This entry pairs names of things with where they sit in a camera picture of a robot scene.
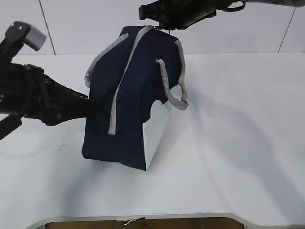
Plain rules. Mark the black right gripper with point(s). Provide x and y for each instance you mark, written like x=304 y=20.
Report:
x=177 y=14

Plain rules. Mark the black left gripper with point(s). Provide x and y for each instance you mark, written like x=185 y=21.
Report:
x=49 y=101

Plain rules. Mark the navy blue lunch bag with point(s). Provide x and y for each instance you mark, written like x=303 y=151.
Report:
x=136 y=83

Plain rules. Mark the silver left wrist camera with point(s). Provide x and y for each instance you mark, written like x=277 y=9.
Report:
x=25 y=33

